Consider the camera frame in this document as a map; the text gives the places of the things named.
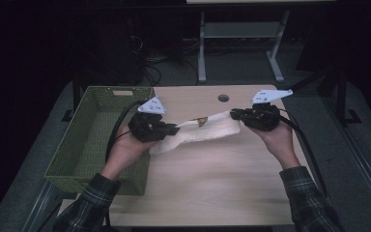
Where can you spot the green woven basket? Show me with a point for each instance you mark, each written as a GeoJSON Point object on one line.
{"type": "Point", "coordinates": [87, 145]}

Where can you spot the white metal desk frame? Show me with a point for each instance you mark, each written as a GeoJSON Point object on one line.
{"type": "Point", "coordinates": [238, 29]}

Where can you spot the person's left hand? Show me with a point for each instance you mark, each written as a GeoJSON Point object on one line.
{"type": "Point", "coordinates": [125, 151]}

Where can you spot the white cloth with brown print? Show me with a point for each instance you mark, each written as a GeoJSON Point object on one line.
{"type": "Point", "coordinates": [212, 129]}

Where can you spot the person's right hand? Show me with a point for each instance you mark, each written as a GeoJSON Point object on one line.
{"type": "Point", "coordinates": [280, 141]}

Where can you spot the aluminium floor rail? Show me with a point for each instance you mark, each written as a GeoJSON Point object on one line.
{"type": "Point", "coordinates": [40, 206]}
{"type": "Point", "coordinates": [360, 154]}

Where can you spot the black metal stand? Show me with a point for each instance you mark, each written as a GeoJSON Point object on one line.
{"type": "Point", "coordinates": [75, 96]}
{"type": "Point", "coordinates": [341, 96]}

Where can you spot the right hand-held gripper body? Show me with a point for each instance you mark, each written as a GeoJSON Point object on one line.
{"type": "Point", "coordinates": [262, 117]}

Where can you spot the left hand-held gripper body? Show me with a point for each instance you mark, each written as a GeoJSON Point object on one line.
{"type": "Point", "coordinates": [146, 127]}

